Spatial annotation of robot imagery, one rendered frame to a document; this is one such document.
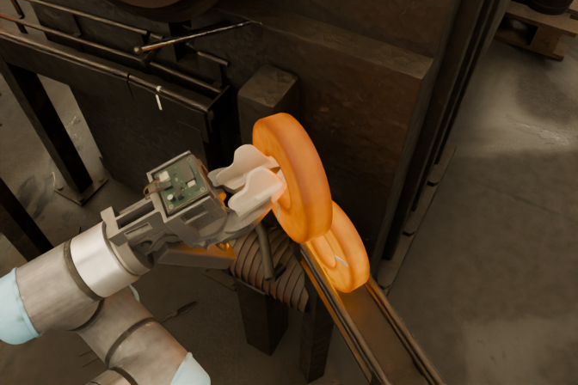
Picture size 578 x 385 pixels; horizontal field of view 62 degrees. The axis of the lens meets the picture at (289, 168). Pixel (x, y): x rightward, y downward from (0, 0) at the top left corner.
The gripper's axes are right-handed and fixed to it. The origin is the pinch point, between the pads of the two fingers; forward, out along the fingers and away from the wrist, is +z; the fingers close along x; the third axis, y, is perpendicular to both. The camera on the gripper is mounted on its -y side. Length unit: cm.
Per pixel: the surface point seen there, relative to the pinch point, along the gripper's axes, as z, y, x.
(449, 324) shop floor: 23, -102, -3
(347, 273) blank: 0.7, -20.7, -6.5
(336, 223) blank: 2.7, -15.5, -1.4
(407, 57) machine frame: 26.2, -12.2, 16.4
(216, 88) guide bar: -2.7, -21.2, 41.0
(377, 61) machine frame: 21.5, -11.0, 17.6
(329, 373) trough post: -13, -91, 0
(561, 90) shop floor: 122, -128, 58
